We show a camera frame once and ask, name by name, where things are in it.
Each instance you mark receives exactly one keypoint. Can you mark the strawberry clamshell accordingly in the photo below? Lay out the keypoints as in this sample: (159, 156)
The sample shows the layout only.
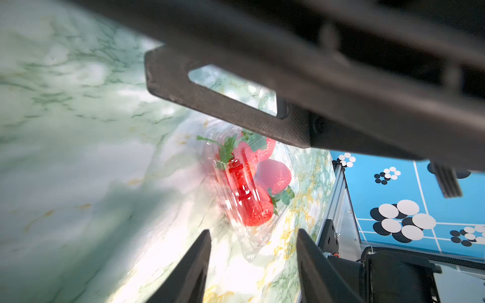
(254, 147)
(273, 176)

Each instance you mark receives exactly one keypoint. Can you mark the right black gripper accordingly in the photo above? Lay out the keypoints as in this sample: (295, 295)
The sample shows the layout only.
(402, 79)

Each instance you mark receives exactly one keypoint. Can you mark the right aluminium corner post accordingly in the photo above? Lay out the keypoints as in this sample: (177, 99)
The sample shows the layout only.
(339, 233)

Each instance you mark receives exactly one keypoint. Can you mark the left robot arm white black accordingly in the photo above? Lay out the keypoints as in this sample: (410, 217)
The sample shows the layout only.
(384, 277)

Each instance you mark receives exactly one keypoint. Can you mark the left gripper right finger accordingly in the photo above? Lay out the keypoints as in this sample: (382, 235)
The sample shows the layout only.
(319, 280)

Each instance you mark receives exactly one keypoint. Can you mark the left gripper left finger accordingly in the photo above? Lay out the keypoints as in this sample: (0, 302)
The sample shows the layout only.
(187, 281)

